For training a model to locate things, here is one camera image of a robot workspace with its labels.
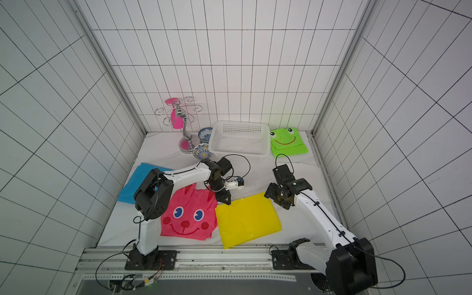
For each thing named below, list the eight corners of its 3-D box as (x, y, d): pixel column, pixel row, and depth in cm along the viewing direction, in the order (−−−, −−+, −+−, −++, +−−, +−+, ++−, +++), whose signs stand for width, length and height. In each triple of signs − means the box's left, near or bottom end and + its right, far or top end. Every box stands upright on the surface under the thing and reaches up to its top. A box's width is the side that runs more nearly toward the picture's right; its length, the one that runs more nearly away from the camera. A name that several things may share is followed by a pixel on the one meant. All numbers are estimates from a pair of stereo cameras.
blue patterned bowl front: (192, 159, 107) (191, 156, 104) (195, 147, 113) (194, 143, 110) (211, 159, 107) (210, 156, 104) (212, 147, 113) (211, 143, 110)
